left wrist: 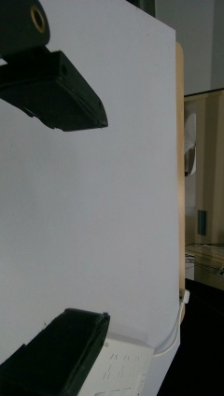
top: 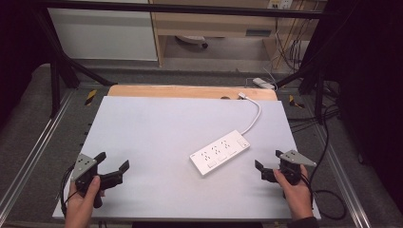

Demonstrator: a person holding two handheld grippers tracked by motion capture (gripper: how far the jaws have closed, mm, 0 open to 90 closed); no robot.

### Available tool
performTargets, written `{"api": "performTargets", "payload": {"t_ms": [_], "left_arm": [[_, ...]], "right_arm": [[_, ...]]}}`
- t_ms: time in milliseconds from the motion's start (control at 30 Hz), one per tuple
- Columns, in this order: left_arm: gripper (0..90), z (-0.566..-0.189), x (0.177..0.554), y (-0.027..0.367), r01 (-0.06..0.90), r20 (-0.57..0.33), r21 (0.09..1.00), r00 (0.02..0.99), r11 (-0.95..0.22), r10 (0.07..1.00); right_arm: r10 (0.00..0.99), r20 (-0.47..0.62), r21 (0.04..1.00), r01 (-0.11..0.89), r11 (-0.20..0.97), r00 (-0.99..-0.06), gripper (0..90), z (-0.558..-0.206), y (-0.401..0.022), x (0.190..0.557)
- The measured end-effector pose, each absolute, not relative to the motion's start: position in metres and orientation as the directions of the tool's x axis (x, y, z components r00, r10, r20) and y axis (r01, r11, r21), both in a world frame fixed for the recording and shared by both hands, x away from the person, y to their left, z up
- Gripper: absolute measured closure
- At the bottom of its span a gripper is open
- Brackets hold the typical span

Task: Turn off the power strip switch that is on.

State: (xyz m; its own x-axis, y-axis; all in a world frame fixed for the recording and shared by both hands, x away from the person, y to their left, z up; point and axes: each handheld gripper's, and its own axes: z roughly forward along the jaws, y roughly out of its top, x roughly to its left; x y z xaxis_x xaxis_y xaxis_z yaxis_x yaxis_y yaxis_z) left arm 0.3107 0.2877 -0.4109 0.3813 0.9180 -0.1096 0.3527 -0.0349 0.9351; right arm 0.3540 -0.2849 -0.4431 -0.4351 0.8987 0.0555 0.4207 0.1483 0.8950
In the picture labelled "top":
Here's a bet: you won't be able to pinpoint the white power strip cable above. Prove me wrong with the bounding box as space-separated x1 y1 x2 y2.
240 95 262 136

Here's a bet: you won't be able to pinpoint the person's right hand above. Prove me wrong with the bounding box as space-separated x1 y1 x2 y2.
273 164 316 220

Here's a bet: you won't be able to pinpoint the yellow black floor tape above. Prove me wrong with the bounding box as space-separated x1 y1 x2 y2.
287 94 306 109
84 88 98 107

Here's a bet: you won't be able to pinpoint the white power strip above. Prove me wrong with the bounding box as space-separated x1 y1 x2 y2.
189 128 251 177

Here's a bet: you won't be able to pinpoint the hanging cable bundle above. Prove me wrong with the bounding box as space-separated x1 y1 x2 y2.
273 13 311 72

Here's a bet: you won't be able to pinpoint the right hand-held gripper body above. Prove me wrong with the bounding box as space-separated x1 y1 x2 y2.
274 149 317 186

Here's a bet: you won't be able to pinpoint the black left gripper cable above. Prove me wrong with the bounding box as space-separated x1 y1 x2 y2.
58 163 79 218

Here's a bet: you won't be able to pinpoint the white cabinet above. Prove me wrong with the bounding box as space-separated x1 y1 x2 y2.
47 8 159 62

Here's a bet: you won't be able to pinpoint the black floor cables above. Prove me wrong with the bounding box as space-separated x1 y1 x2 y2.
286 105 340 135

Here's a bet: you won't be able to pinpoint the white wall outlet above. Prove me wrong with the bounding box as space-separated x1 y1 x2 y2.
267 0 294 10

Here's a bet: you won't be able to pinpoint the metal floor rail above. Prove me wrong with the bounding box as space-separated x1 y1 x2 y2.
312 122 373 228
0 89 76 217

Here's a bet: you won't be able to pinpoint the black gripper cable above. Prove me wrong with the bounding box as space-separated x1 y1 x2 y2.
58 163 79 218
297 105 348 221

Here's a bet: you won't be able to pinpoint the black metal frame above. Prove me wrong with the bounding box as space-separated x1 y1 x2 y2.
30 0 341 125

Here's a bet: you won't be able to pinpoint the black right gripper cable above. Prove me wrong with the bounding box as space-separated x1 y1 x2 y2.
297 105 348 221

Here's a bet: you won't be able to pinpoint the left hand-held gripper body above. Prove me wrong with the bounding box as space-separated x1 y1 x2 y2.
70 153 105 209

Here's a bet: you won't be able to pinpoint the person's left hand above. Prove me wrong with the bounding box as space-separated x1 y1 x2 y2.
64 175 106 228

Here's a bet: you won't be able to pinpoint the white power adapter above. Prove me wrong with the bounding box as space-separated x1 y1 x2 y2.
252 77 277 91

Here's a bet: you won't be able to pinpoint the office chair base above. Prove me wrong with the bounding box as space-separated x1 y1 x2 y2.
174 34 210 49

